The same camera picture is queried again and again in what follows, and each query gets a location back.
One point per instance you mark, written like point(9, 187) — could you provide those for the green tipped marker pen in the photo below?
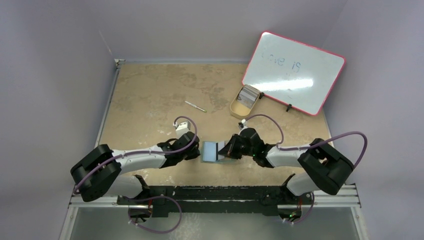
point(195, 106)

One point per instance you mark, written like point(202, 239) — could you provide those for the pink framed whiteboard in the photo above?
point(293, 73)

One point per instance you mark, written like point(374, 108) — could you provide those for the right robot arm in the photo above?
point(325, 168)

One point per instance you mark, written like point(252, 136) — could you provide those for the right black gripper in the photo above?
point(235, 148)

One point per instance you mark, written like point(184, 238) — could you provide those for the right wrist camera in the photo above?
point(242, 124)

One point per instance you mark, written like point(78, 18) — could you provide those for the beige oval tray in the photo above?
point(239, 111)

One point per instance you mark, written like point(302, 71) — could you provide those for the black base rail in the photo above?
point(267, 200)

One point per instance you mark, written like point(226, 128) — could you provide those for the grey credit card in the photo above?
point(219, 146)

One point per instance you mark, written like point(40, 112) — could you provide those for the green card holder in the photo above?
point(208, 154)

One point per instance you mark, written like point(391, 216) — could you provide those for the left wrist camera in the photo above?
point(182, 128)

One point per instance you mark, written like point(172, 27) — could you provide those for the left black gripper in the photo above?
point(194, 154)

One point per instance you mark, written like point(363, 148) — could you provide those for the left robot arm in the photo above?
point(100, 170)

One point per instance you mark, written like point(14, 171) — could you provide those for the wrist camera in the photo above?
point(182, 128)
point(242, 124)

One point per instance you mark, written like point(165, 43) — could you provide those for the stack of cards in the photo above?
point(247, 96)

